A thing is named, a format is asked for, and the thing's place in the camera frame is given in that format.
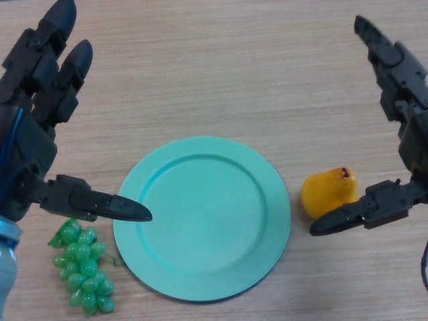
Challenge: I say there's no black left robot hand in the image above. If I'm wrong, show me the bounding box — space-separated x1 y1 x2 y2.
0 0 153 223

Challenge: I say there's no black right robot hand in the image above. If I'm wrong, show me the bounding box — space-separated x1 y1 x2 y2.
309 15 428 237

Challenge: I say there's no yellow pear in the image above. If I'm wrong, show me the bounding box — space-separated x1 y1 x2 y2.
300 167 360 220

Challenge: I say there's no green round plate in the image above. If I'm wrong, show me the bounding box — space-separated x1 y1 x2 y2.
112 136 292 304

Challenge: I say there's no green grape bunch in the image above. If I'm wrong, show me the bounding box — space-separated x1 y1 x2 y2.
47 217 120 317

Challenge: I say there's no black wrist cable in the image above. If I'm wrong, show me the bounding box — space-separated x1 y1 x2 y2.
419 239 428 290

